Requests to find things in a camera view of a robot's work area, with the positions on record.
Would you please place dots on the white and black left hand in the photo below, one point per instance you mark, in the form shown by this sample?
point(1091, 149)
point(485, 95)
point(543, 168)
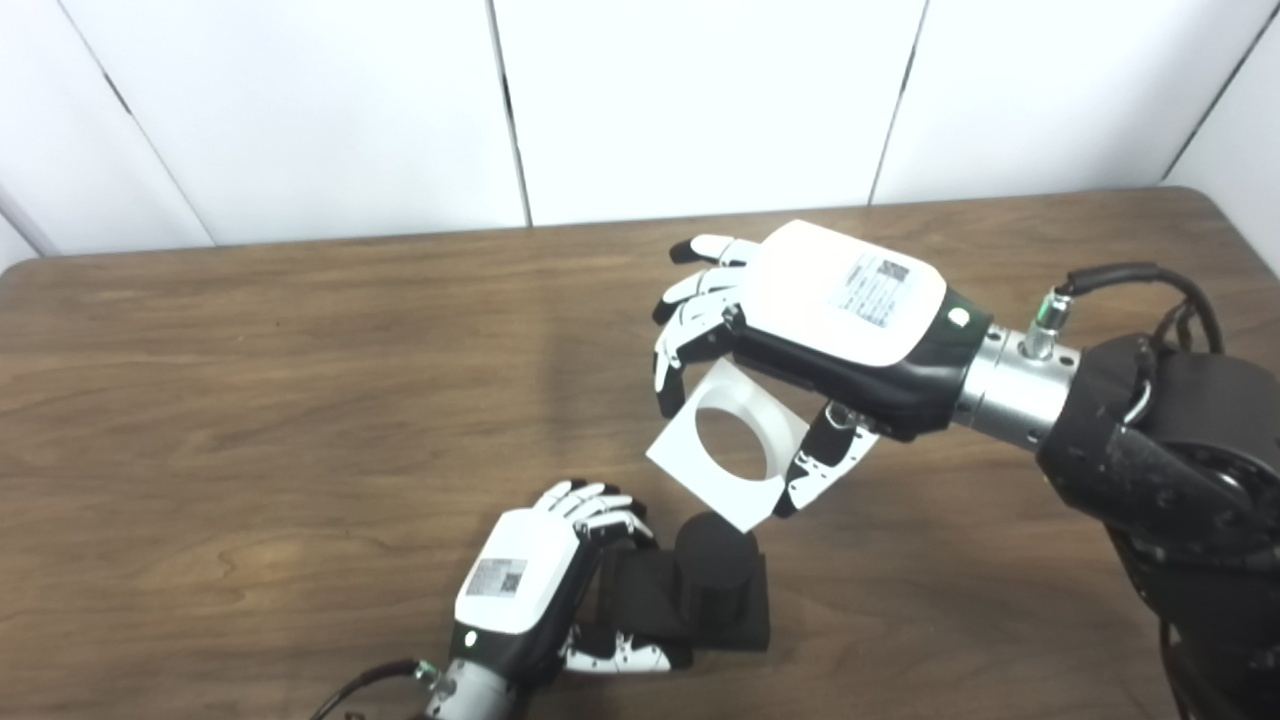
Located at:
point(520, 580)

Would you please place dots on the white and black right hand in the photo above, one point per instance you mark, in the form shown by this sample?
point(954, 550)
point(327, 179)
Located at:
point(830, 310)

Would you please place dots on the black peg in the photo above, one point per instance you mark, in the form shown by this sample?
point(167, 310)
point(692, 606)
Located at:
point(715, 565)

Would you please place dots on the white square piece with hole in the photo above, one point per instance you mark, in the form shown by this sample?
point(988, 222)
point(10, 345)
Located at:
point(685, 465)

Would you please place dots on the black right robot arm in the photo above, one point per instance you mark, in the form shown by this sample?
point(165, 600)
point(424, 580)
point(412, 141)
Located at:
point(1170, 470)

